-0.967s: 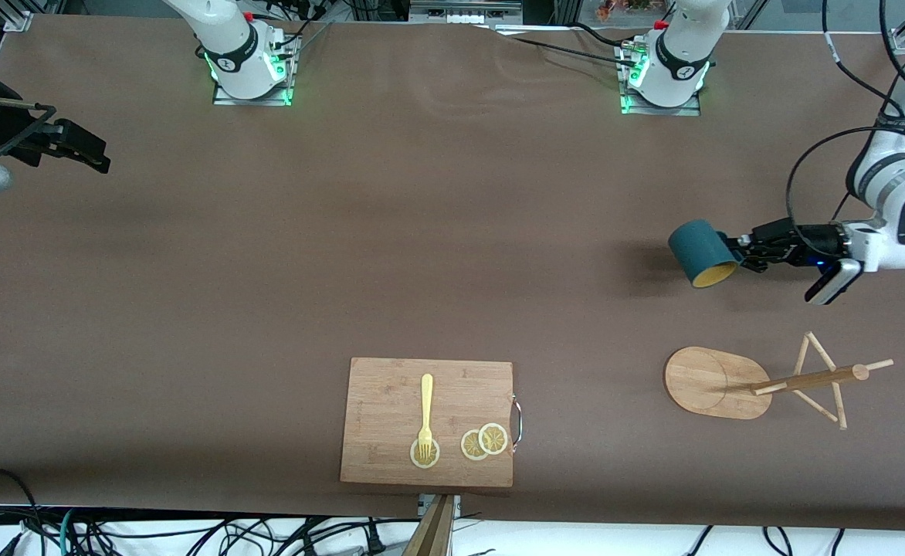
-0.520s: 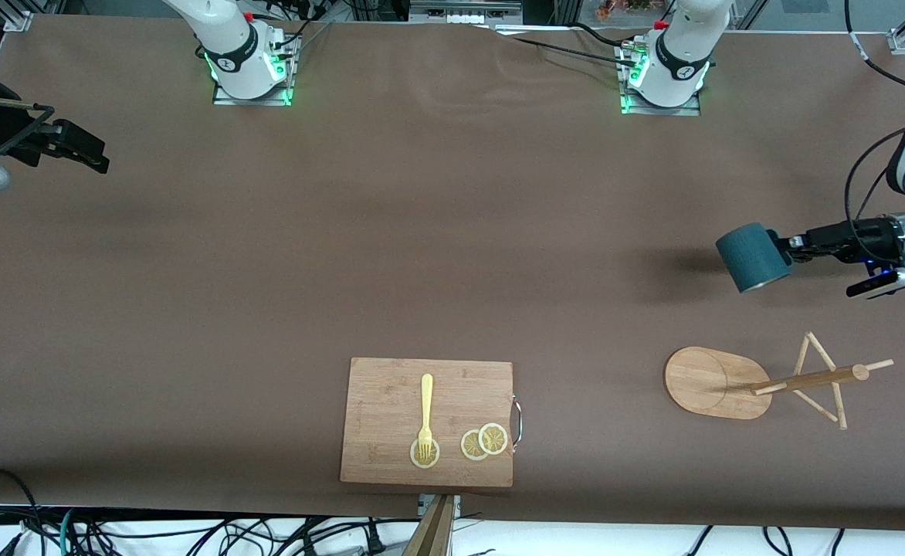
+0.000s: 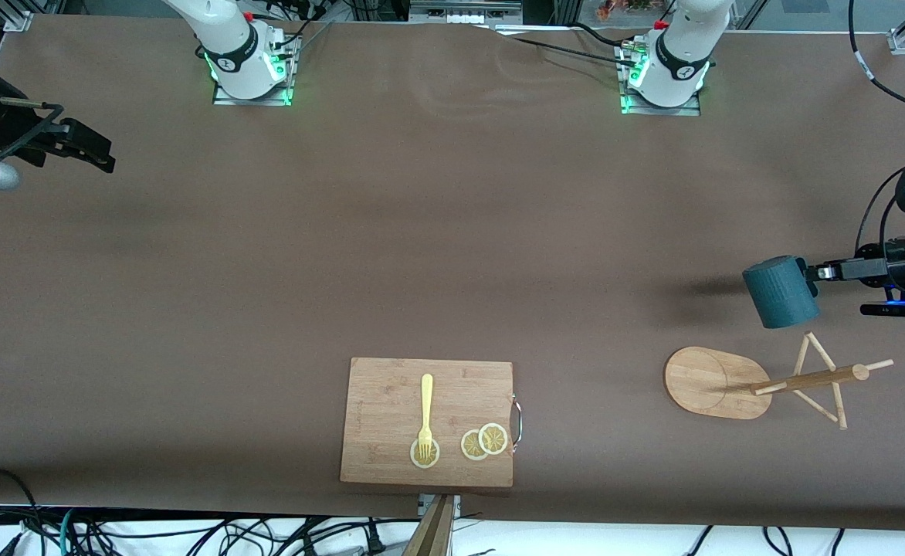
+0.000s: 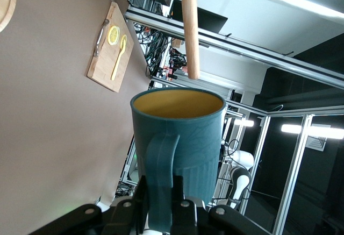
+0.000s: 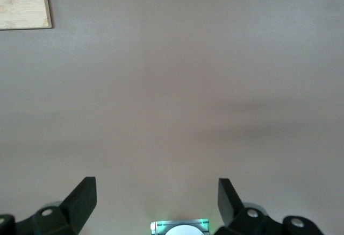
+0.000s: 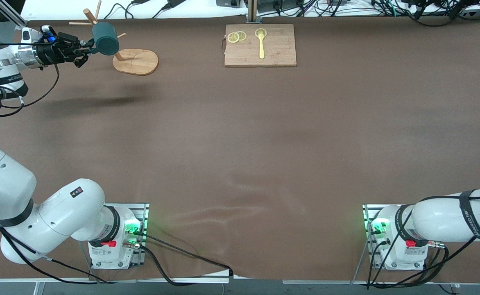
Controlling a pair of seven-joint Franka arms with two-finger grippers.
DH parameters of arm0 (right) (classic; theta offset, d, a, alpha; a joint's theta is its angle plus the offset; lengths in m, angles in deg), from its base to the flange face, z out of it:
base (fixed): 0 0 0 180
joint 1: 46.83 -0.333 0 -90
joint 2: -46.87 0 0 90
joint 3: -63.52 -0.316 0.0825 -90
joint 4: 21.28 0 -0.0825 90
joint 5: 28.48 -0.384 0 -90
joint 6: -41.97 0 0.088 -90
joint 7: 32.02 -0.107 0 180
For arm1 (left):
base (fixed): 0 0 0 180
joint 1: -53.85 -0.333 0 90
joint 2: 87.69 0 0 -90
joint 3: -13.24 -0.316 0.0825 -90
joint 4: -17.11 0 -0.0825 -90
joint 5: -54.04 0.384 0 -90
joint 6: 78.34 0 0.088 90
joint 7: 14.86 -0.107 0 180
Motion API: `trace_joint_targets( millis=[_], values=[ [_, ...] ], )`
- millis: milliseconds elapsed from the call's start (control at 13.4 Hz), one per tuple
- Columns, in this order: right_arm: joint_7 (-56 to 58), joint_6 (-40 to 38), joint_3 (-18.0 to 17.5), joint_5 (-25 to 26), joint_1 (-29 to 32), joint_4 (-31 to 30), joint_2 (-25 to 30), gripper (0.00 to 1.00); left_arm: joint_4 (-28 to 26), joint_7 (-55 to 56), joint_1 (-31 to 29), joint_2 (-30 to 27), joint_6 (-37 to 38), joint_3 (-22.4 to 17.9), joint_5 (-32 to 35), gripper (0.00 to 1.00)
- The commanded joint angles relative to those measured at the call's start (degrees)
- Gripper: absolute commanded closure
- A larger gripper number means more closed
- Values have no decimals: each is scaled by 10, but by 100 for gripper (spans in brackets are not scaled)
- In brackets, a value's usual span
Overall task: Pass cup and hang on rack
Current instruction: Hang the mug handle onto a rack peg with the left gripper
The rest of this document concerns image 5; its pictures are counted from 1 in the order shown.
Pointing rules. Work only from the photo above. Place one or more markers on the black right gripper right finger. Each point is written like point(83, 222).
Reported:
point(242, 219)

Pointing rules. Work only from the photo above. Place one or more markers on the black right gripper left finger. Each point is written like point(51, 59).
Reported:
point(72, 213)

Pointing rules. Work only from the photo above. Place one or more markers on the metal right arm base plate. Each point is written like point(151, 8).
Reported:
point(158, 225)

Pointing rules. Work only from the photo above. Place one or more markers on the bamboo cutting board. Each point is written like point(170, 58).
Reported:
point(21, 1)

